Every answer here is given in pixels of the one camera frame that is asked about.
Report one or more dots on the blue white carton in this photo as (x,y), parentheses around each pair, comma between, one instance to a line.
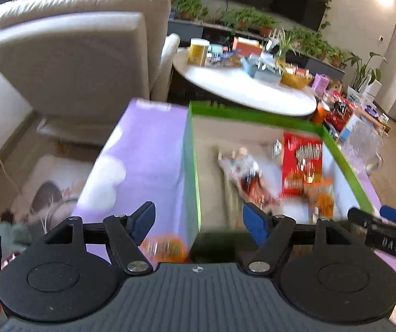
(351,128)

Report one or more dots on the green cardboard box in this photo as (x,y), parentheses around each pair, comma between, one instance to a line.
(192,166)

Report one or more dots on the yellow can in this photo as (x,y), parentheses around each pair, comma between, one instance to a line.
(198,53)

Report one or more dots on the bushy potted plant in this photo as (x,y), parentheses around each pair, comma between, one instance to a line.
(187,7)

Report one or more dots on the row of potted plants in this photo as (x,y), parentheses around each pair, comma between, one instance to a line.
(249,19)

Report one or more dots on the purple floral tablecloth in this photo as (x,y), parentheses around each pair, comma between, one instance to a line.
(149,145)

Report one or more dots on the glass pitcher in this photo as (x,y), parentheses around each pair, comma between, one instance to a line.
(362,141)

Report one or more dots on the yellow-orange snack packet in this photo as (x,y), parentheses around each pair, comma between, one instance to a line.
(165,249)

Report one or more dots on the silver red snack packet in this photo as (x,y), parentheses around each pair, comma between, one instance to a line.
(248,176)

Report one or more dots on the beige armchair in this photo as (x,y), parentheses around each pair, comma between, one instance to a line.
(73,58)

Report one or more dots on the grey television cabinet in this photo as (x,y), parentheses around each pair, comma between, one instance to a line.
(184,29)

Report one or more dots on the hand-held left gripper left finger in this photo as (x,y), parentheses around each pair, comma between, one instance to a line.
(145,216)

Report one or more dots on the orange peanut packet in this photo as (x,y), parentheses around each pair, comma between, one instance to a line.
(320,197)

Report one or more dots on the purple bag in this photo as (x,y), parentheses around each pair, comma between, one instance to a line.
(371,111)

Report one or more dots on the red patterned bag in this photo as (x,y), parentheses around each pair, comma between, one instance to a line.
(339,114)

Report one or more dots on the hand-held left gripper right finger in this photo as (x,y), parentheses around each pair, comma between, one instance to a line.
(255,223)

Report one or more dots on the white printed floor mat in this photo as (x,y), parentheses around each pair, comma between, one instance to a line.
(45,193)

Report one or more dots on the yellow woven basket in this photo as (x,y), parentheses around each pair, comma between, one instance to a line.
(294,80)

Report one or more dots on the purple box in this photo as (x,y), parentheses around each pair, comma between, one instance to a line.
(320,84)

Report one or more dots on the grey-blue plastic basket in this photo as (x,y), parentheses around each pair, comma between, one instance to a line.
(258,71)

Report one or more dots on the orange cup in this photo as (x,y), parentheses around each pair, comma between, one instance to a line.
(320,112)

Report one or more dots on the white round table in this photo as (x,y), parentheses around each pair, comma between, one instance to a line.
(239,90)

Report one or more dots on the tall leafy plant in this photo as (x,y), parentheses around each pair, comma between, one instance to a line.
(365,71)

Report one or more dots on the teal cloth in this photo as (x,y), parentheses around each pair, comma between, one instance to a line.
(9,237)

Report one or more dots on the orange box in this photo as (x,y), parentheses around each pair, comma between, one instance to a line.
(246,46)

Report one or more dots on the red snack bag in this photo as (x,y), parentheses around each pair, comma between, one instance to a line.
(301,166)

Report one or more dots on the spider plant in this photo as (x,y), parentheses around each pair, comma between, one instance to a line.
(286,45)

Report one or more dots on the white air purifier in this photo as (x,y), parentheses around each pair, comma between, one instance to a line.
(373,91)

